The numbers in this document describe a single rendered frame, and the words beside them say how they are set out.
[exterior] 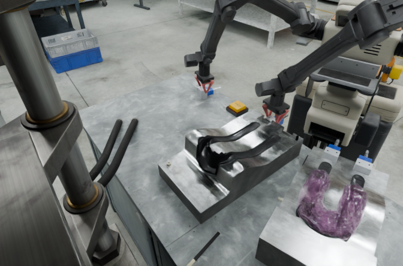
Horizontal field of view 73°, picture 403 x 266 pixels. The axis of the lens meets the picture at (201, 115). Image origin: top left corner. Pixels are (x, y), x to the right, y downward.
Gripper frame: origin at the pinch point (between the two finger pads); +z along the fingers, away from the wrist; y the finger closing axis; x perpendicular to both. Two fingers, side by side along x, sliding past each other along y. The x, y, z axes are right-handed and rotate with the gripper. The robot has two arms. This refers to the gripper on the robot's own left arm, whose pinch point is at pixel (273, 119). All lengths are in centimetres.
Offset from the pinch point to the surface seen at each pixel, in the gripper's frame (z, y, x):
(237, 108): 1.3, -16.9, -5.8
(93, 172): -4, -12, -76
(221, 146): -8.2, 6.6, -35.7
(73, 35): 59, -334, -12
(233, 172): -8.7, 18.4, -40.4
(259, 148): -3.3, 12.1, -21.3
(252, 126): -3.6, 0.9, -14.1
